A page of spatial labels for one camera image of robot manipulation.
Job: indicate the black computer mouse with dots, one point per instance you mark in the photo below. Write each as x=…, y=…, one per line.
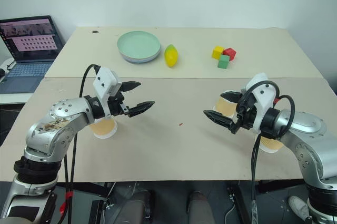
x=2, y=73

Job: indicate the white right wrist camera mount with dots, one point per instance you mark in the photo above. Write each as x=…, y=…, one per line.
x=263, y=95

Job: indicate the yellow cube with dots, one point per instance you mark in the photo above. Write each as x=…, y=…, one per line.
x=217, y=52

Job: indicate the open blue laptop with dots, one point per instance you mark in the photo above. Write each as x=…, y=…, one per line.
x=29, y=50

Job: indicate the dark rounded shape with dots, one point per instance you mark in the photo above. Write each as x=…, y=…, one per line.
x=197, y=205
x=137, y=205

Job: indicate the tan paper cup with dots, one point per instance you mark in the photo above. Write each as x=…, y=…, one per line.
x=271, y=145
x=105, y=127
x=223, y=106

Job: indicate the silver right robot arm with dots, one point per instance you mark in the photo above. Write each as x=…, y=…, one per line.
x=308, y=129

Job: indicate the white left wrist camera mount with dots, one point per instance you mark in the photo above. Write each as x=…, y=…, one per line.
x=104, y=81

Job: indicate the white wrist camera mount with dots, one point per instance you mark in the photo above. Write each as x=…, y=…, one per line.
x=263, y=95
x=104, y=81

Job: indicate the light blue plate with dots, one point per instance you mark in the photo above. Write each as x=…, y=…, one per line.
x=139, y=61

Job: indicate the yellow lemon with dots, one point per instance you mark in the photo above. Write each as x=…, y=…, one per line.
x=171, y=55

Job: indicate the red tape strip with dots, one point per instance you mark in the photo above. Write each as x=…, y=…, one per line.
x=69, y=195

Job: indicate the mint green plate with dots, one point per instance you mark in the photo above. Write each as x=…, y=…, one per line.
x=138, y=43

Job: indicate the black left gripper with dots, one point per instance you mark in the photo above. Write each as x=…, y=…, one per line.
x=117, y=105

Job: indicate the green cube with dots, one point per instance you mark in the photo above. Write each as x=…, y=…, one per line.
x=223, y=62

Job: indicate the red cube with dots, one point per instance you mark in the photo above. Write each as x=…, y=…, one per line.
x=230, y=53

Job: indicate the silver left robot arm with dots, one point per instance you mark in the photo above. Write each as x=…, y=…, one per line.
x=60, y=113

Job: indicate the white shoe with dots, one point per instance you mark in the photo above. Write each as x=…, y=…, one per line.
x=297, y=205

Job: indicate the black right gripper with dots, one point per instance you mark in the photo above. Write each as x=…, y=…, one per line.
x=247, y=117

